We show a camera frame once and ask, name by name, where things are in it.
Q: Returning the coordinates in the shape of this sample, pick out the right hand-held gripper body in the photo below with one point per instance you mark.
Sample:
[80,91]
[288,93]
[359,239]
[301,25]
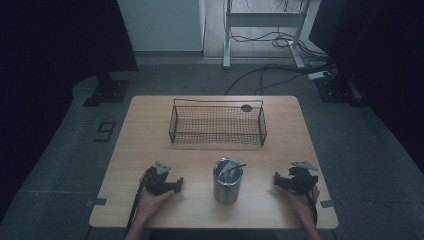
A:
[301,180]

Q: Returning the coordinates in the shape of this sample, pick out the black stand base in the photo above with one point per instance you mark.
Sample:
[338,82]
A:
[336,90]
[108,91]

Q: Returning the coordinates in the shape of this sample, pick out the grey tape piece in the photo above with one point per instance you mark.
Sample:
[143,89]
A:
[328,203]
[97,202]

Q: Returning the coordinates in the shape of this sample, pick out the steel tumbler with lid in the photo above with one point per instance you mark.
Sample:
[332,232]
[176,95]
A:
[227,190]

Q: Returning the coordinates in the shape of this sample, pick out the white power strip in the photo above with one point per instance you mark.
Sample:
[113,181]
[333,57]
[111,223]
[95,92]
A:
[320,75]

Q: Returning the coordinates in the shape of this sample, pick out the white desk frame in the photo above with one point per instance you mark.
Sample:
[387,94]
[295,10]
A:
[263,19]

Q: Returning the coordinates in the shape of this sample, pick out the white cabinet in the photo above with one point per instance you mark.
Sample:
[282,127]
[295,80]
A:
[163,25]

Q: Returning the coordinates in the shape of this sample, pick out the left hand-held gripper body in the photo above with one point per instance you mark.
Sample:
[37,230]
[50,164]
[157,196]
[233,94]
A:
[155,181]

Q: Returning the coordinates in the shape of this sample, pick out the black drinking straw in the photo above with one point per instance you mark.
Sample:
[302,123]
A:
[237,167]

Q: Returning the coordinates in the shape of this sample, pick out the round black table cap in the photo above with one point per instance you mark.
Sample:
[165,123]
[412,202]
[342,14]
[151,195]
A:
[246,107]

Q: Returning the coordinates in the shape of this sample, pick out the dark curtain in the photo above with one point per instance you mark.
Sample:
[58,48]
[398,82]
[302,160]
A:
[50,66]
[383,66]

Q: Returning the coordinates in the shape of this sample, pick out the person's dark clothing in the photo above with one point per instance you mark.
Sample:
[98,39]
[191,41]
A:
[213,234]

